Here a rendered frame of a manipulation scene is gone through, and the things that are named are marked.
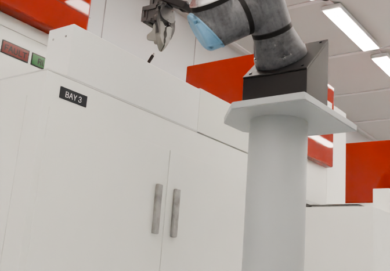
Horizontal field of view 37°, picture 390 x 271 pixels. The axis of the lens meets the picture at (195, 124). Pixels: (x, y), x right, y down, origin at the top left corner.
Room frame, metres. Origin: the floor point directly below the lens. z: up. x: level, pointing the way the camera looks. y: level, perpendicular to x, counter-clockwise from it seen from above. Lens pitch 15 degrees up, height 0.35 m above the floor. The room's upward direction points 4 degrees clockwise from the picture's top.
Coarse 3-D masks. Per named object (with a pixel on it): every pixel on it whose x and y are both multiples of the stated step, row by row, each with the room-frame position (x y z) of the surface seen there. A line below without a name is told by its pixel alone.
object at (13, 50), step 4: (4, 44) 1.92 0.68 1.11; (8, 44) 1.94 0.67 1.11; (12, 44) 1.95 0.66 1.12; (4, 48) 1.92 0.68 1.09; (8, 48) 1.94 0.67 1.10; (12, 48) 1.95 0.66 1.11; (16, 48) 1.96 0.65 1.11; (20, 48) 1.98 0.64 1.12; (8, 52) 1.94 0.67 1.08; (12, 52) 1.95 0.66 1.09; (16, 52) 1.97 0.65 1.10; (20, 52) 1.98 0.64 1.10; (24, 52) 1.99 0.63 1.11; (28, 52) 2.01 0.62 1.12; (16, 56) 1.97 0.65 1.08; (20, 56) 1.98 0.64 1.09; (24, 56) 1.99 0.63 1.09; (24, 60) 2.00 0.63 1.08
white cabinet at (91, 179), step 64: (0, 128) 1.40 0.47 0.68; (64, 128) 1.38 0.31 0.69; (128, 128) 1.56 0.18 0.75; (0, 192) 1.38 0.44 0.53; (64, 192) 1.40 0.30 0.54; (128, 192) 1.57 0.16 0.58; (192, 192) 1.80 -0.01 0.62; (0, 256) 1.36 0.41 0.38; (64, 256) 1.42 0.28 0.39; (128, 256) 1.60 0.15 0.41; (192, 256) 1.82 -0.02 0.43
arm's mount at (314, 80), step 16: (320, 48) 1.52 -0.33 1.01; (304, 64) 1.47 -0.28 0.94; (320, 64) 1.52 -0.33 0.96; (256, 80) 1.54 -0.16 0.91; (272, 80) 1.51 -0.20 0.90; (288, 80) 1.48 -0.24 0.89; (304, 80) 1.45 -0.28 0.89; (320, 80) 1.52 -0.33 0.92; (256, 96) 1.54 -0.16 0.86; (320, 96) 1.52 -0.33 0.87
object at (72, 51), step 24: (72, 24) 1.37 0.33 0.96; (48, 48) 1.42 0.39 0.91; (72, 48) 1.37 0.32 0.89; (96, 48) 1.44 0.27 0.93; (120, 48) 1.50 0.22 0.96; (72, 72) 1.38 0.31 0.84; (96, 72) 1.44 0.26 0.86; (120, 72) 1.51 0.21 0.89; (144, 72) 1.59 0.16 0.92; (120, 96) 1.52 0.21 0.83; (144, 96) 1.60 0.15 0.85; (168, 96) 1.68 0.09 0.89; (192, 96) 1.78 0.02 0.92; (192, 120) 1.78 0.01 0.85
